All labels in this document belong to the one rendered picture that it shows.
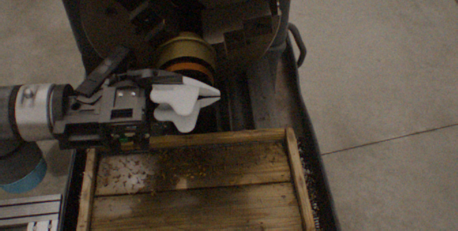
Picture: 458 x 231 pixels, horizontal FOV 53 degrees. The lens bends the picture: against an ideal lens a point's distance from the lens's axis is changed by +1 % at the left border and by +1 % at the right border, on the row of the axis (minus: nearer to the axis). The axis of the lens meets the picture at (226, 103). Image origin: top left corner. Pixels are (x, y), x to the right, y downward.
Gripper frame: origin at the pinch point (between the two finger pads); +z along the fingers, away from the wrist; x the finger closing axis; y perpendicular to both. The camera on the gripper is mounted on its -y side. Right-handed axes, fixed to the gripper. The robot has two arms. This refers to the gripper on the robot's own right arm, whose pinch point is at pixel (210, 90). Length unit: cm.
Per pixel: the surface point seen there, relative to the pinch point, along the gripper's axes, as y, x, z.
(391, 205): -34, -109, 66
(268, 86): -19.7, -21.9, 12.0
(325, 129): -70, -109, 49
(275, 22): -15.2, -1.3, 11.1
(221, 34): -8.7, 2.5, 2.1
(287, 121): -35, -55, 22
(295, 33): -45, -31, 23
